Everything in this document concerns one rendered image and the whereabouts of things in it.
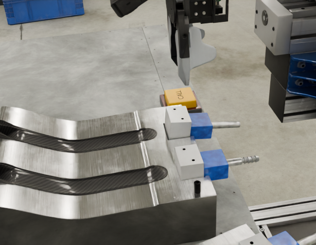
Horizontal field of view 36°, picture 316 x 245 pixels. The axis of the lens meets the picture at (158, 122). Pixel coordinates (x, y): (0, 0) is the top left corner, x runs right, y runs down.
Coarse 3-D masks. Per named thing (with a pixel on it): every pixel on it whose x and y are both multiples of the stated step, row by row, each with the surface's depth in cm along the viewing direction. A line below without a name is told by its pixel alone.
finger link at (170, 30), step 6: (168, 18) 77; (168, 24) 78; (192, 24) 77; (168, 30) 78; (174, 30) 76; (174, 36) 77; (174, 42) 78; (174, 48) 78; (174, 54) 79; (174, 60) 80
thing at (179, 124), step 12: (168, 108) 83; (180, 108) 84; (168, 120) 82; (180, 120) 81; (192, 120) 83; (204, 120) 83; (168, 132) 82; (180, 132) 81; (192, 132) 82; (204, 132) 83
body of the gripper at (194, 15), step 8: (168, 0) 72; (176, 0) 67; (184, 0) 68; (192, 0) 68; (200, 0) 68; (208, 0) 70; (216, 0) 70; (168, 8) 73; (184, 8) 68; (192, 8) 70; (200, 8) 70; (208, 8) 70; (216, 8) 70; (184, 16) 69; (192, 16) 71; (200, 16) 71; (208, 16) 71; (216, 16) 70; (224, 16) 70
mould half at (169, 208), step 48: (0, 144) 76; (144, 144) 81; (0, 192) 67; (48, 192) 71; (144, 192) 71; (192, 192) 70; (0, 240) 68; (48, 240) 69; (96, 240) 71; (144, 240) 72; (192, 240) 74
